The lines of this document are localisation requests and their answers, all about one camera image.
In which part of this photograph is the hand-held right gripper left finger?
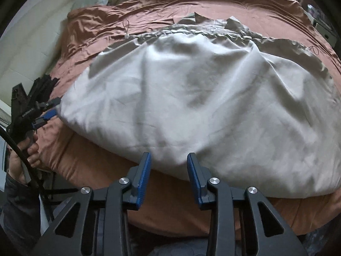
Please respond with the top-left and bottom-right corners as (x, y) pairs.
(30, 152), (152, 256)

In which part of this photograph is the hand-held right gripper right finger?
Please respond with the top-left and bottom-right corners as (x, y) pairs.
(186, 152), (309, 256)

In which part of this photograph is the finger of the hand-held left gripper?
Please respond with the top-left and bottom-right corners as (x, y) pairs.
(31, 111), (58, 129)
(40, 98), (61, 110)

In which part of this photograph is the beige jacket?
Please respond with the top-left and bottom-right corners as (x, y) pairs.
(57, 12), (341, 199)

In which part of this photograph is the person's left forearm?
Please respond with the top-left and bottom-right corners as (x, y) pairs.
(0, 172), (44, 248)

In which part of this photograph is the person's left hand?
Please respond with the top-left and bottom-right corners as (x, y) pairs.
(8, 136), (41, 185)

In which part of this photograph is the bed with rust-brown duvet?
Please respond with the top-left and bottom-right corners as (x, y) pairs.
(37, 0), (341, 238)

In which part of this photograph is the white nightstand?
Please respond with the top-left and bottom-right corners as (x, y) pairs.
(313, 19), (337, 42)

